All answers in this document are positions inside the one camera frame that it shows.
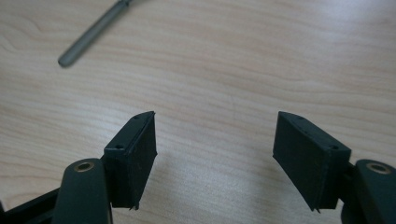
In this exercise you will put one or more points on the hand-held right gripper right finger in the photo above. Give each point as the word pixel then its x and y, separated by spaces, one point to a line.
pixel 311 161

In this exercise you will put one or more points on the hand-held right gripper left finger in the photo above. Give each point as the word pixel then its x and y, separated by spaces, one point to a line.
pixel 130 161

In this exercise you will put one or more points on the grey pen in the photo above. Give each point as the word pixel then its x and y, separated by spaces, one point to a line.
pixel 93 32

